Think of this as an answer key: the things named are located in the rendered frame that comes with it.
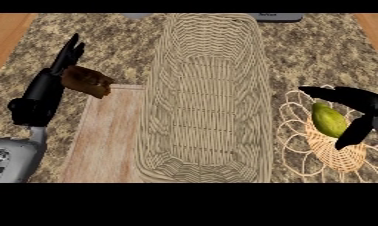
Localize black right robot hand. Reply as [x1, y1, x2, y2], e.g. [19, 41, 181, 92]
[297, 85, 378, 151]

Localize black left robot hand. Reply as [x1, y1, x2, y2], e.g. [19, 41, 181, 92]
[6, 33, 87, 128]

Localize green pear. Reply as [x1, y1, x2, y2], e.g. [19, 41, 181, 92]
[310, 102, 350, 139]

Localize large wicker basket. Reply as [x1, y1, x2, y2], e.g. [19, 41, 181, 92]
[134, 13, 274, 184]

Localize brown bread chunk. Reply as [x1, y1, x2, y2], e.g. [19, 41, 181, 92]
[60, 65, 115, 100]

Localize pale wooden cutting board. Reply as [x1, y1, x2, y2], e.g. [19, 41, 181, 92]
[59, 84, 147, 184]

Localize grey appliance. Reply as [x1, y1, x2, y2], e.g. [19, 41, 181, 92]
[121, 13, 304, 23]

